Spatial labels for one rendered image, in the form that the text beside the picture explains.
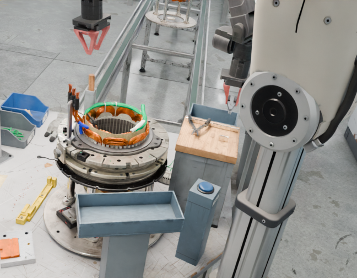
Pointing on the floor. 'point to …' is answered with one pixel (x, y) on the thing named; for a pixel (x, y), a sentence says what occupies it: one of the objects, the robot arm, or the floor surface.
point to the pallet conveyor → (104, 81)
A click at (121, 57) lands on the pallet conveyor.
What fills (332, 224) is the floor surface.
